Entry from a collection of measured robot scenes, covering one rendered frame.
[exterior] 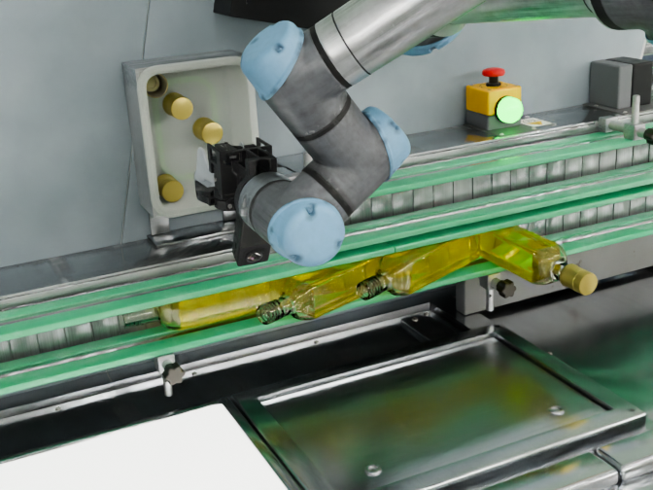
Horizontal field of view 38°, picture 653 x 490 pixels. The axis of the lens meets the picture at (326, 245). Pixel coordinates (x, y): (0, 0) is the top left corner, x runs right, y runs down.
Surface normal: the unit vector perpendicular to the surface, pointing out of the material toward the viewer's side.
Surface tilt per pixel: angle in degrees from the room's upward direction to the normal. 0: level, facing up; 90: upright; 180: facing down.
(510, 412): 90
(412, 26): 29
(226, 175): 2
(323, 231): 2
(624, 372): 91
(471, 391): 90
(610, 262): 0
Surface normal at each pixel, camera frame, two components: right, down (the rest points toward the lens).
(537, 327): -0.05, -0.94
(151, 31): 0.43, 0.29
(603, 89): -0.90, 0.19
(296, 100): 0.00, 0.65
